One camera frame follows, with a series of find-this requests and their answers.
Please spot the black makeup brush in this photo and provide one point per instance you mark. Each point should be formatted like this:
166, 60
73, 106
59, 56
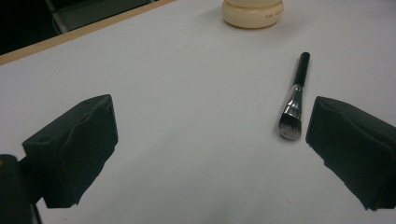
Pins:
294, 105

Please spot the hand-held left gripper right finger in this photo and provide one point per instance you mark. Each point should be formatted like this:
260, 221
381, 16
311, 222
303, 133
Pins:
351, 146

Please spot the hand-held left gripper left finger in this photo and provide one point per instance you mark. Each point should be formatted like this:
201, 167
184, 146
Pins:
71, 149

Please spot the cream round container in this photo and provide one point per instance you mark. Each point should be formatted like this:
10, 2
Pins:
252, 14

